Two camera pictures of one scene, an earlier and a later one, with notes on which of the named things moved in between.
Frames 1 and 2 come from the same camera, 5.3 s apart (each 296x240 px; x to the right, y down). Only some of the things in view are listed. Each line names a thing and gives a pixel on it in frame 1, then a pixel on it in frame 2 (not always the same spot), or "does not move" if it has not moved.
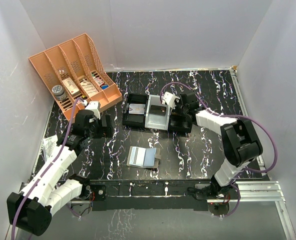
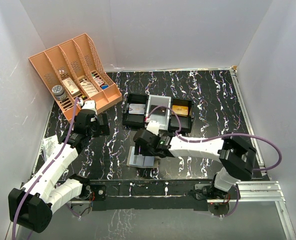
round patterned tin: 59,92 does not move
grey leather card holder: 145,158 does not move
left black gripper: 104,131 does not move
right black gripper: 178,102 → 143,150
